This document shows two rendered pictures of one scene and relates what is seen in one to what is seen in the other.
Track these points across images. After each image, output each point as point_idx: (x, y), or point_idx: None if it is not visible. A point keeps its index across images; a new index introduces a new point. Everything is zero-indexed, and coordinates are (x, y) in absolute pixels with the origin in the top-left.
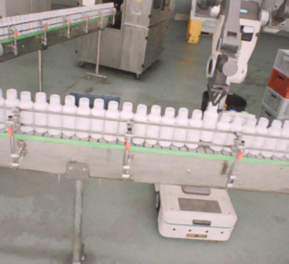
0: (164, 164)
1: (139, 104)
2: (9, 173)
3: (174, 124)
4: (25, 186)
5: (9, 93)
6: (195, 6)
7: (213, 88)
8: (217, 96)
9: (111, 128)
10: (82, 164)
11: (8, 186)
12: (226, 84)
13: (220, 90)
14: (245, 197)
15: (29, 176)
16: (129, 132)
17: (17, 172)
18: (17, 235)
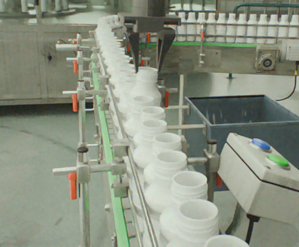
0: (105, 174)
1: (126, 60)
2: (262, 224)
3: (113, 96)
4: (253, 246)
5: (104, 34)
6: None
7: (126, 24)
8: (160, 57)
9: (108, 88)
10: (97, 135)
11: (240, 232)
12: (133, 16)
13: (125, 27)
14: None
15: (275, 243)
16: (77, 84)
17: (272, 229)
18: None
